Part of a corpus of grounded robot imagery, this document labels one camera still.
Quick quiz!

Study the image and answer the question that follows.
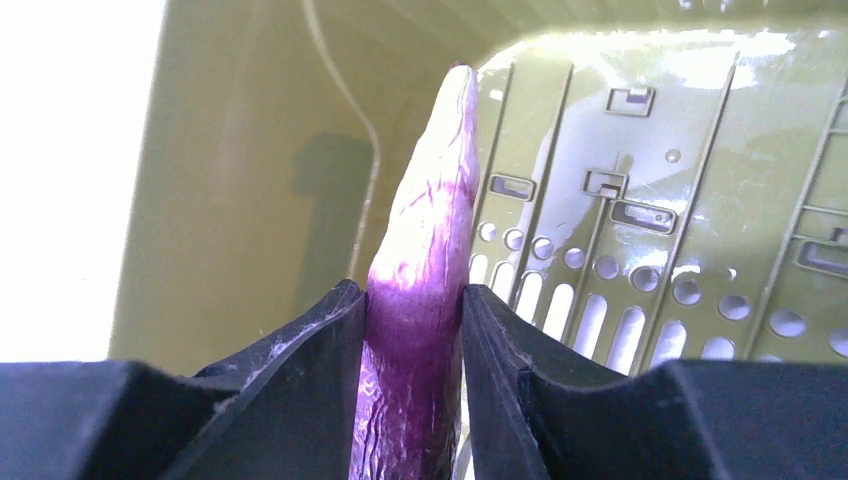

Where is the purple toy eggplant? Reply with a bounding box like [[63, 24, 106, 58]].
[[349, 64, 480, 479]]

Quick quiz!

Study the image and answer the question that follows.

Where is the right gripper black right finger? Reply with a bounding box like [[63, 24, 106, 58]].
[[462, 285, 847, 479]]

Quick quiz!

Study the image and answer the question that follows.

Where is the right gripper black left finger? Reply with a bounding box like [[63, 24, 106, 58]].
[[1, 280, 365, 479]]

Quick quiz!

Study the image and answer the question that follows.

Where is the olive green plastic basket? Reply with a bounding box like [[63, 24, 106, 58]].
[[108, 1, 847, 374]]

